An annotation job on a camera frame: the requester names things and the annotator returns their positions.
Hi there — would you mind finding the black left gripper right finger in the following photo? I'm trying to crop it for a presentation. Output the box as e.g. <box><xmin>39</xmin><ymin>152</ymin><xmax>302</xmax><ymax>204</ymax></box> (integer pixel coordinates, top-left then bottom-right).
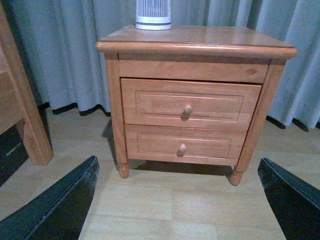
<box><xmin>257</xmin><ymin>158</ymin><xmax>320</xmax><ymax>240</ymax></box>

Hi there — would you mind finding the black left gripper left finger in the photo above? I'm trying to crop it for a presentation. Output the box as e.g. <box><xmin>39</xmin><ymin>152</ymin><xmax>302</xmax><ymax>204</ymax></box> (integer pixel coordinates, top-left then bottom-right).
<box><xmin>0</xmin><ymin>155</ymin><xmax>100</xmax><ymax>240</ymax></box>

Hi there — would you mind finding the wooden drawer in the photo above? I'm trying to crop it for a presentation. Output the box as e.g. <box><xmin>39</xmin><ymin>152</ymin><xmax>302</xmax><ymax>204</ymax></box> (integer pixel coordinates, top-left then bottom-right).
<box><xmin>121</xmin><ymin>78</ymin><xmax>261</xmax><ymax>132</ymax></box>
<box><xmin>125</xmin><ymin>124</ymin><xmax>247</xmax><ymax>166</ymax></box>

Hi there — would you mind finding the wooden nightstand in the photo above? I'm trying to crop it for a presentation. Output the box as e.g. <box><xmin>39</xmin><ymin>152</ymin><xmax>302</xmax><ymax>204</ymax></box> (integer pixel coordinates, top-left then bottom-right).
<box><xmin>96</xmin><ymin>25</ymin><xmax>298</xmax><ymax>186</ymax></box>

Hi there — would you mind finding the white cylindrical air purifier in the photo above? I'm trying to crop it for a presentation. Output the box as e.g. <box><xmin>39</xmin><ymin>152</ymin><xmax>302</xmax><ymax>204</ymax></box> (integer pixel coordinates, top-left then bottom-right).
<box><xmin>135</xmin><ymin>0</ymin><xmax>172</xmax><ymax>31</ymax></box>

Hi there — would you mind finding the wooden bed frame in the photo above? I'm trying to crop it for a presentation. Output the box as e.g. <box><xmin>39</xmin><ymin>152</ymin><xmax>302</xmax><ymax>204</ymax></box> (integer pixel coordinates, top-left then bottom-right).
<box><xmin>0</xmin><ymin>7</ymin><xmax>54</xmax><ymax>166</ymax></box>

